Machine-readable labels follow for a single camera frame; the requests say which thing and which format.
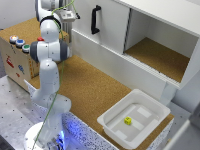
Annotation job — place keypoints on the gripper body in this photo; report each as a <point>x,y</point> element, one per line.
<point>68,16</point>

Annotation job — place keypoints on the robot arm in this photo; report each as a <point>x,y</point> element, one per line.
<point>50,78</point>

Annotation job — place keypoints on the yellow block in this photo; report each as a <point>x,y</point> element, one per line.
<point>127,121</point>

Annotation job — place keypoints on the white sliding door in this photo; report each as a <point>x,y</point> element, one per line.
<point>111,23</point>

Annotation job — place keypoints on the white cabinet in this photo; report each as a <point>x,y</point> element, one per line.
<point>100,56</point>

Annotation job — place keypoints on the green button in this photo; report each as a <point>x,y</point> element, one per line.
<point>26,47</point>

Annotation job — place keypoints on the blue button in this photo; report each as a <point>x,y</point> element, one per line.
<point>20,42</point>

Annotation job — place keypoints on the red button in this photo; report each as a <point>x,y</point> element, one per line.
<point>13,39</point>

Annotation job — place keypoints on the wooden drawer box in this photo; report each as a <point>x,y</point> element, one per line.
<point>16,71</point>

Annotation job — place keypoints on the white plastic box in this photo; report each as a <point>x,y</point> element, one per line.
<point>115,131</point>

